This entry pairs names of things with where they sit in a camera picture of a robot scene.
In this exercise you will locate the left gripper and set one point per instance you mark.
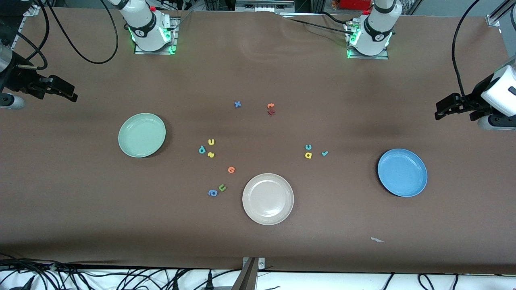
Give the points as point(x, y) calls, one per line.
point(476, 100)

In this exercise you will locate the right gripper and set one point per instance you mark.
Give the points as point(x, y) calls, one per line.
point(19, 80)

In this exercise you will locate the blue plate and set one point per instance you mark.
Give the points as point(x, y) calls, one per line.
point(403, 177)

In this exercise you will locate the green plate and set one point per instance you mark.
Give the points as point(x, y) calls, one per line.
point(141, 139)

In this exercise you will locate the red box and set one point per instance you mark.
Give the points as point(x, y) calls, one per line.
point(354, 4)

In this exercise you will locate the white paper scrap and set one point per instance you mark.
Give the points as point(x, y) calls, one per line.
point(376, 240)

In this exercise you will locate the blue letter a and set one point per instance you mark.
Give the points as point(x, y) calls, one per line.
point(213, 193)

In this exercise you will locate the brown table cover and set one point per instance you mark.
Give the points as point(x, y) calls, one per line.
point(258, 60)

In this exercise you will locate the beige plate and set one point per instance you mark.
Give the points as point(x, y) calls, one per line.
point(268, 199)

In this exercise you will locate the grey metal strip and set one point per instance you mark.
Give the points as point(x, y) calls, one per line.
point(262, 6)

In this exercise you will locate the aluminium frame rail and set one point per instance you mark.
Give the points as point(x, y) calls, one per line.
point(29, 11)
point(494, 20)

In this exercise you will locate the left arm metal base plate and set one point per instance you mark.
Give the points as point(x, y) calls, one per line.
point(379, 57)

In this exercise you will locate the metal bracket post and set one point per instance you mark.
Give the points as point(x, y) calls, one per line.
point(248, 278)

